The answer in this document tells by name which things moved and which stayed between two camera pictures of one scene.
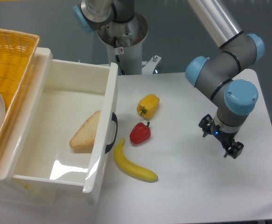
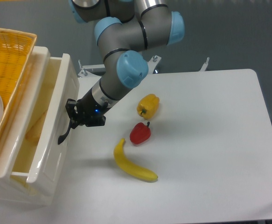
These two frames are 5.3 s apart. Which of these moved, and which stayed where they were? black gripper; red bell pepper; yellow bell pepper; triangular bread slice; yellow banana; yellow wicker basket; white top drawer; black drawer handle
Moved: triangular bread slice; black gripper; black drawer handle; white top drawer
Stayed: red bell pepper; yellow banana; yellow bell pepper; yellow wicker basket
